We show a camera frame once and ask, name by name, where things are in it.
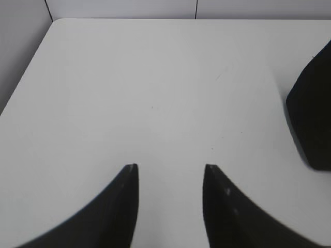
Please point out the black canvas tote bag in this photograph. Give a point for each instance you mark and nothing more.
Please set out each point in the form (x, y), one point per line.
(308, 105)

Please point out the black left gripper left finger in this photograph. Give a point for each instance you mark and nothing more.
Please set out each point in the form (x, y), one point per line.
(108, 220)

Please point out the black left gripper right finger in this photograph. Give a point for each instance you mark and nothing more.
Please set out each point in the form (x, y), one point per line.
(232, 220)

